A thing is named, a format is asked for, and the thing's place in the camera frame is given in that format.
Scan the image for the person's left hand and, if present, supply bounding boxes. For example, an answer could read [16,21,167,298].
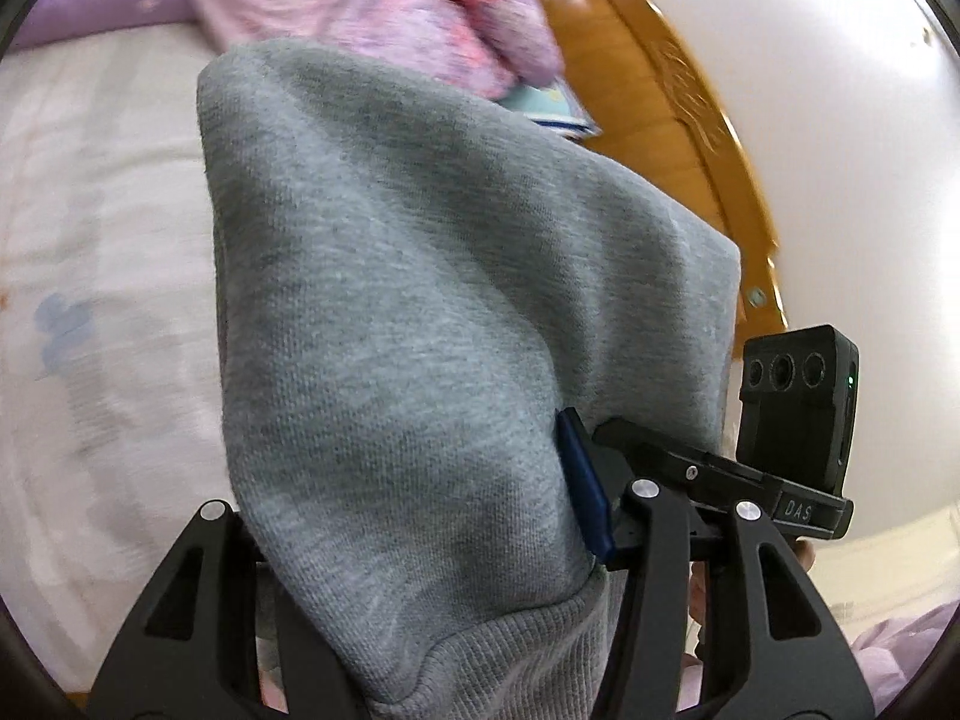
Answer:
[688,539,815,660]

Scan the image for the pink floral quilt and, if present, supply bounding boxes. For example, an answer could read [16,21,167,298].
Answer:
[190,0,563,101]

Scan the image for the black camera box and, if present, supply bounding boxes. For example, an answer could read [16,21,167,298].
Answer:
[736,325,859,496]

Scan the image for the light blue patterned cloth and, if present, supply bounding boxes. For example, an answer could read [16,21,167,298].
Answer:
[498,78,602,142]

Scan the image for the grey hooded sweatshirt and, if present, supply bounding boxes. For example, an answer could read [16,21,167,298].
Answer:
[197,41,740,718]

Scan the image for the wooden headboard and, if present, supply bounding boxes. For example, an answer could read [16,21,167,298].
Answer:
[540,0,788,343]

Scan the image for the white patterned bed sheet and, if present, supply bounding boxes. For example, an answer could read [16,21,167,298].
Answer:
[2,25,229,692]

